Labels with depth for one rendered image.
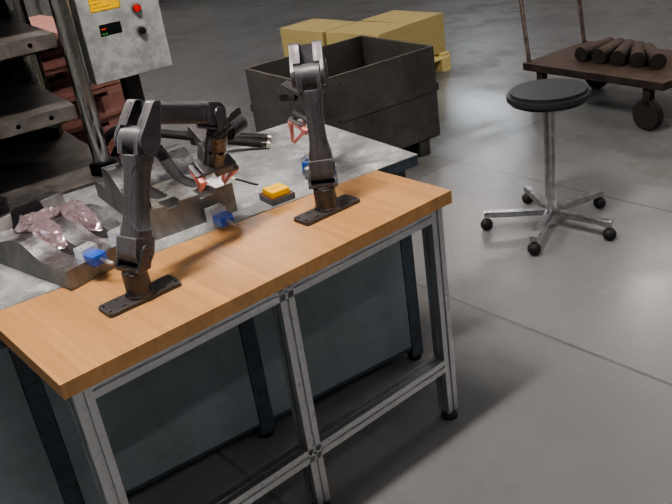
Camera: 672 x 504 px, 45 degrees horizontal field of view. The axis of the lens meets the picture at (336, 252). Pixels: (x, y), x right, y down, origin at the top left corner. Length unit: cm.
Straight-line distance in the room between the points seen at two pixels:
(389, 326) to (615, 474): 89
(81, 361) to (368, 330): 125
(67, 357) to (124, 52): 152
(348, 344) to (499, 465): 65
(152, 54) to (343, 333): 125
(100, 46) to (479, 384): 179
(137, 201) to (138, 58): 126
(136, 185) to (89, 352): 40
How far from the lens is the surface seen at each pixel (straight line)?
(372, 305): 280
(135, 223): 196
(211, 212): 231
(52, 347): 194
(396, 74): 473
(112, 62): 312
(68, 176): 312
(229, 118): 217
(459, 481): 252
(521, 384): 289
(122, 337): 189
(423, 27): 668
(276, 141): 298
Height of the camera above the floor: 170
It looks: 26 degrees down
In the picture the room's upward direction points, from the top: 8 degrees counter-clockwise
